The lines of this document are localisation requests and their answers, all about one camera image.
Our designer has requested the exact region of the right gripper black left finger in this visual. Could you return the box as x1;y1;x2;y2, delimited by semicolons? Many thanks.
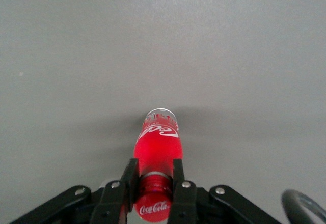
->
90;158;141;224

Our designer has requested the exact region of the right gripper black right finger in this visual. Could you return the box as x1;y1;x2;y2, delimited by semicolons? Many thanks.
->
172;158;198;224

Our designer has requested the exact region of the red coke bottle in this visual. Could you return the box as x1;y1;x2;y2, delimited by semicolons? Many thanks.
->
132;108;184;223

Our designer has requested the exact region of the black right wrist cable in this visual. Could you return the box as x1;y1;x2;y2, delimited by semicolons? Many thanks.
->
281;189;326;224

